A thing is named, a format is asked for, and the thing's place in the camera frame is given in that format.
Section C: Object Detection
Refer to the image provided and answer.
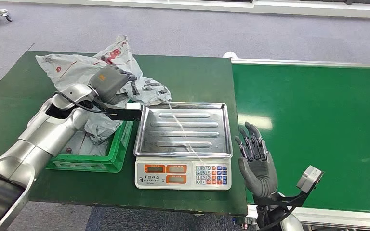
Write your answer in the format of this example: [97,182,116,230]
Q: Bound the green plastic crate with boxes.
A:
[46,119,135,174]

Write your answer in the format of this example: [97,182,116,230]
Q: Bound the white scale with steel tray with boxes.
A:
[133,102,234,191]

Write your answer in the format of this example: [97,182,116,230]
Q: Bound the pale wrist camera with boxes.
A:
[261,165,325,208]
[104,102,143,122]

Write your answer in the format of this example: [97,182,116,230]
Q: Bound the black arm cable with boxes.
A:
[53,91,110,115]
[257,206,298,231]

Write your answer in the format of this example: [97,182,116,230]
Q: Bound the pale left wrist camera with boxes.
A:
[104,102,143,122]

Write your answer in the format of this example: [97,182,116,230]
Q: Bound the large grey mailer package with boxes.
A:
[35,34,172,108]

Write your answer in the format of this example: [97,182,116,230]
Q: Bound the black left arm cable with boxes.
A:
[53,91,110,115]

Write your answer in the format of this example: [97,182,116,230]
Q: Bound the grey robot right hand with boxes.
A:
[234,121,279,199]

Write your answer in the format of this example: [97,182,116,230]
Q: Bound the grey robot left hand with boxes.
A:
[88,65,138,105]

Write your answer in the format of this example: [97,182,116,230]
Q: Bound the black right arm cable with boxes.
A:
[257,206,298,231]

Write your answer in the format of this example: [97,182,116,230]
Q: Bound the plain grey mailer package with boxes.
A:
[83,104,126,145]

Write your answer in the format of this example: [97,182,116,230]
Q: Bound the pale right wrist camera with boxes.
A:
[261,165,325,208]

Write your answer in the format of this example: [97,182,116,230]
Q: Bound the grey red-printed mailer package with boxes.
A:
[58,129,110,157]

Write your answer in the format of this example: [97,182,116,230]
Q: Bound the green conveyor belt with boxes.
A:
[223,58,370,231]

